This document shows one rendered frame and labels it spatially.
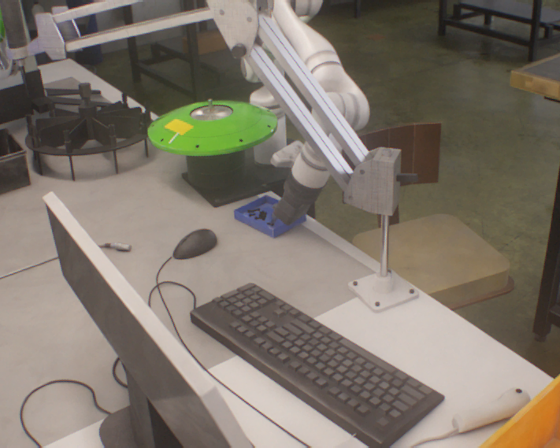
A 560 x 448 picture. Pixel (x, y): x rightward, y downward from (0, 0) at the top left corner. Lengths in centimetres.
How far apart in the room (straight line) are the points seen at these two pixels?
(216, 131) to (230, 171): 13
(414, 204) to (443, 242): 150
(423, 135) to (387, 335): 101
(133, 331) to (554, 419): 60
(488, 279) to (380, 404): 93
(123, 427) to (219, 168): 78
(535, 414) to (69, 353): 77
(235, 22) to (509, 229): 242
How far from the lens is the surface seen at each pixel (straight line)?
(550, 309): 263
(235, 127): 162
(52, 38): 138
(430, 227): 212
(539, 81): 232
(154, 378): 74
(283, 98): 118
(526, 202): 365
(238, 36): 117
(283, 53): 116
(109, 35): 130
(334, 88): 134
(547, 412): 102
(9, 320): 139
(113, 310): 81
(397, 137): 209
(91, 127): 196
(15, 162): 187
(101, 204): 173
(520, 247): 326
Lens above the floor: 169
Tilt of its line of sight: 30 degrees down
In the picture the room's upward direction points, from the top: 3 degrees counter-clockwise
